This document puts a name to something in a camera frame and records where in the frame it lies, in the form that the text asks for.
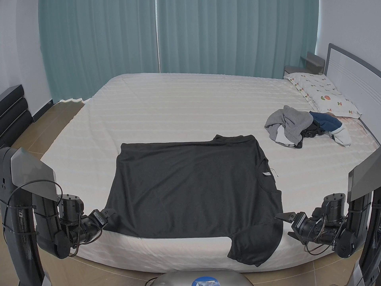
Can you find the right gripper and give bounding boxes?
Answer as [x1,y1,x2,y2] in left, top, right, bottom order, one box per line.
[274,211,326,245]

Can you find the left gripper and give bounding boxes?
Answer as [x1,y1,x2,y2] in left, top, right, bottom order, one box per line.
[78,209,117,242]

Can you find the black T-shirt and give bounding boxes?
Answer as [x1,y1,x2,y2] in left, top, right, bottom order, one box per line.
[104,134,283,267]

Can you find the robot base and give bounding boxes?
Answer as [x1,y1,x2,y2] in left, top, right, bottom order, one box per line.
[147,272,253,286]

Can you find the pile of clothes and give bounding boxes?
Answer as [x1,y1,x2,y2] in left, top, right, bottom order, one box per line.
[264,105,352,149]

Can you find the bed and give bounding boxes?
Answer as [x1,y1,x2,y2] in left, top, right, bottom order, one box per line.
[33,43,381,273]

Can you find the white printed pillow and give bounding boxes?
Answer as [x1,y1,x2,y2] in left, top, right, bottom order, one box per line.
[283,72,362,118]

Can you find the black chest of drawers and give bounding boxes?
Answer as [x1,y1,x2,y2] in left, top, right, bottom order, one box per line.
[0,85,33,148]

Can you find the grey bedside table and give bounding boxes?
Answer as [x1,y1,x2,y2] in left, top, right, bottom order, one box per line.
[284,51,325,75]

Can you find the blue-green curtain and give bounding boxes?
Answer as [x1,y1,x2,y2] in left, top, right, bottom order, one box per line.
[39,0,160,102]
[157,0,319,78]

